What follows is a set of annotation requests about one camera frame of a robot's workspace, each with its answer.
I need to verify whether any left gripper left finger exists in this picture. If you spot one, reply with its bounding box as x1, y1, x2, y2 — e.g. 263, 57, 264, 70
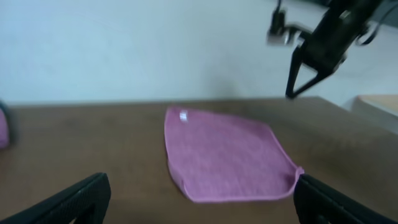
1, 172, 111, 224

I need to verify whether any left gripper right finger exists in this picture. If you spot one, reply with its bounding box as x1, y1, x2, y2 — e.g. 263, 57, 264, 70
294, 174, 397, 224

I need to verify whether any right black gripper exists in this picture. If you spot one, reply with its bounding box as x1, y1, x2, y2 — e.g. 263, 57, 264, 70
285, 0, 382, 99

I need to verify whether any purple microfiber cloth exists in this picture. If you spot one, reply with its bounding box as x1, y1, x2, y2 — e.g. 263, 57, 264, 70
164, 106, 304, 203

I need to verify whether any purple folded cloth in stack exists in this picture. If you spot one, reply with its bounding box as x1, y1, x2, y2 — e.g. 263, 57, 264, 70
0, 109, 10, 149

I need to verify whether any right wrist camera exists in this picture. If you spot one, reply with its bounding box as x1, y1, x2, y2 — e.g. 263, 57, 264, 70
266, 8, 299, 45

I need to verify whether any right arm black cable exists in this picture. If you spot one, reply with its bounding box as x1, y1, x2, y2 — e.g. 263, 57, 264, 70
356, 1, 398, 47

